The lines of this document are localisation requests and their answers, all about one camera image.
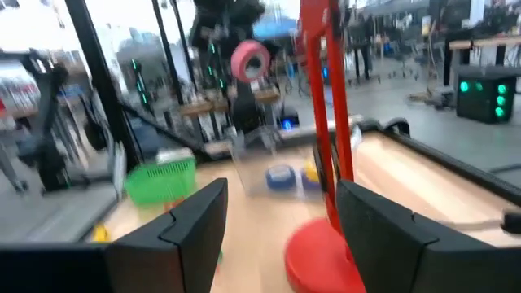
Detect clear plastic container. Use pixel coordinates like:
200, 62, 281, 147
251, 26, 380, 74
230, 125, 363, 200

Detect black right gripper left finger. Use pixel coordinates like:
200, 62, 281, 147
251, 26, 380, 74
105, 177, 229, 293

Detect pink tape roll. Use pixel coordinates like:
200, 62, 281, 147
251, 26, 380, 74
230, 39, 272, 85

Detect red desk lamp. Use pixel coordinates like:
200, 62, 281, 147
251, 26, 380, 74
283, 0, 367, 293

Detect yellow tape roll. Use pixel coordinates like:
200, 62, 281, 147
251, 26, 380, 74
303, 160, 322, 182

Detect black box green lights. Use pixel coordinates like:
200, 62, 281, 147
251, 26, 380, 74
453, 67, 520, 125

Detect blue tape roll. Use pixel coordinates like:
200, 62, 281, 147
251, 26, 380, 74
265, 164, 297, 191
300, 170, 326, 191

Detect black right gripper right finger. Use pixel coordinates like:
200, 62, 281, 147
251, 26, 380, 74
335, 178, 501, 293

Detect green plastic basket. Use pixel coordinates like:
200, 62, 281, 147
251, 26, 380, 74
124, 156, 199, 207

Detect yellow mini stapler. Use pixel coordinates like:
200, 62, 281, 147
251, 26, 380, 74
91, 222, 112, 243

